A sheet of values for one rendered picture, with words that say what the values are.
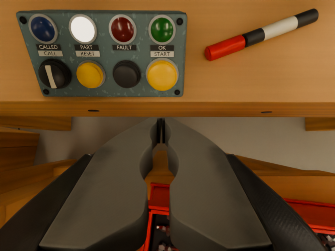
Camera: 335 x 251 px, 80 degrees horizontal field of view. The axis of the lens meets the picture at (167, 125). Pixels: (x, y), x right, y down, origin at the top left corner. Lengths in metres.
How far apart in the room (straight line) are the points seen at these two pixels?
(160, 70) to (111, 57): 0.05
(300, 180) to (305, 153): 0.98
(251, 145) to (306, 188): 0.84
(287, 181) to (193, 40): 0.26
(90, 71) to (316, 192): 0.37
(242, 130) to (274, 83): 0.95
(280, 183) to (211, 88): 0.21
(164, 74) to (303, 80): 0.16
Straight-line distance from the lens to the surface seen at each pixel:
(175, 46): 0.20
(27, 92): 0.28
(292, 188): 0.39
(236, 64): 0.25
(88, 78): 0.21
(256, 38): 0.26
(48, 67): 0.22
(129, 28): 0.20
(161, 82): 0.20
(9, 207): 0.42
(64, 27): 0.22
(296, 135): 1.34
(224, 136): 1.17
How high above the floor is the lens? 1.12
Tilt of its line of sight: 86 degrees down
